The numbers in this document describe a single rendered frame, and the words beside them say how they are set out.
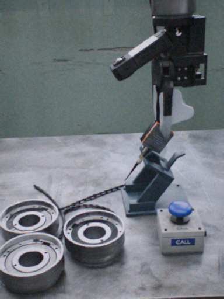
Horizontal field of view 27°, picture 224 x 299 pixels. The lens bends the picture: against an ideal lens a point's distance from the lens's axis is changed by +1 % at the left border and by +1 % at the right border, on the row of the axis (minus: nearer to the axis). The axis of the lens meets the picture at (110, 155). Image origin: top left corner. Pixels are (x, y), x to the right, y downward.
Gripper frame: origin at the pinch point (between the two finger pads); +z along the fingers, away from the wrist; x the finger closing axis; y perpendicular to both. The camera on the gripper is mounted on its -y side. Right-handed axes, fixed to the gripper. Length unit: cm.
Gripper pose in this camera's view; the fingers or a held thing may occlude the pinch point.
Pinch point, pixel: (160, 129)
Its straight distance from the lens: 86.9
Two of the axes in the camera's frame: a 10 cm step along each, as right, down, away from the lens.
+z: 0.4, 9.3, 3.6
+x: -1.5, -3.5, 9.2
